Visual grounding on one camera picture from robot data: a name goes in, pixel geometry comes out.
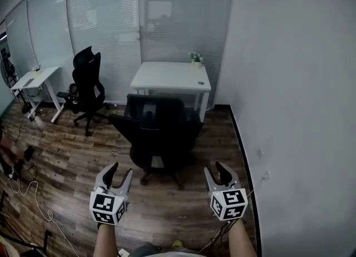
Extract black tripod stand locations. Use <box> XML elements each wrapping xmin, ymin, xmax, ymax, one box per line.
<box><xmin>0</xmin><ymin>189</ymin><xmax>53</xmax><ymax>257</ymax></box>

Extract wide black mesh chair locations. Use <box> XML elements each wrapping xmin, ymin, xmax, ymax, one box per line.
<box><xmin>108</xmin><ymin>93</ymin><xmax>205</xmax><ymax>190</ymax></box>

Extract person's right forearm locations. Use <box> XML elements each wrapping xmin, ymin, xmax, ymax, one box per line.
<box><xmin>225</xmin><ymin>219</ymin><xmax>258</xmax><ymax>257</ymax></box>

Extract white floor cable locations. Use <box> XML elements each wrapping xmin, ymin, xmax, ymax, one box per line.
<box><xmin>8</xmin><ymin>177</ymin><xmax>81</xmax><ymax>257</ymax></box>

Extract black floor cable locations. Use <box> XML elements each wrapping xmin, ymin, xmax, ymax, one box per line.
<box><xmin>12</xmin><ymin>112</ymin><xmax>39</xmax><ymax>183</ymax></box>

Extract slim high-back black office chair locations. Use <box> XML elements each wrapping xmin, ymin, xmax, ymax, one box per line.
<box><xmin>57</xmin><ymin>46</ymin><xmax>111</xmax><ymax>137</ymax></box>

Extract black floor device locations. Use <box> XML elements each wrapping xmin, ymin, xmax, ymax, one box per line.
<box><xmin>23</xmin><ymin>145</ymin><xmax>36</xmax><ymax>162</ymax></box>

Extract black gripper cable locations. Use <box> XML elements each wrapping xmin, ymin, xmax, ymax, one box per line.
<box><xmin>210</xmin><ymin>219</ymin><xmax>240</xmax><ymax>254</ymax></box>

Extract potted green plant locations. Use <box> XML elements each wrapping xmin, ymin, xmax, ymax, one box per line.
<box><xmin>189</xmin><ymin>51</ymin><xmax>205</xmax><ymax>68</ymax></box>

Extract person's left forearm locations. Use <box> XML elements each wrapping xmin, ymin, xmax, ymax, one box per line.
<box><xmin>93</xmin><ymin>222</ymin><xmax>120</xmax><ymax>257</ymax></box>

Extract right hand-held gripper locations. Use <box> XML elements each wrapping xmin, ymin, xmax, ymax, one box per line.
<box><xmin>204</xmin><ymin>161</ymin><xmax>248</xmax><ymax>221</ymax></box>

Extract white square desk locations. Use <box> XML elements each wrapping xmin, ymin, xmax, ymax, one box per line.
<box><xmin>130</xmin><ymin>61</ymin><xmax>212</xmax><ymax>123</ymax></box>

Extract person's white shirt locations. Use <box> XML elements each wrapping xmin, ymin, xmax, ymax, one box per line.
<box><xmin>143</xmin><ymin>249</ymin><xmax>208</xmax><ymax>257</ymax></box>

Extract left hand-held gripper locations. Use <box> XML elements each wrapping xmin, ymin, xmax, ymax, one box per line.
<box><xmin>89</xmin><ymin>162</ymin><xmax>134</xmax><ymax>226</ymax></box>

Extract white standing desk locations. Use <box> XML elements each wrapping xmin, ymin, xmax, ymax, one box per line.
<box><xmin>10</xmin><ymin>66</ymin><xmax>65</xmax><ymax>125</ymax></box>

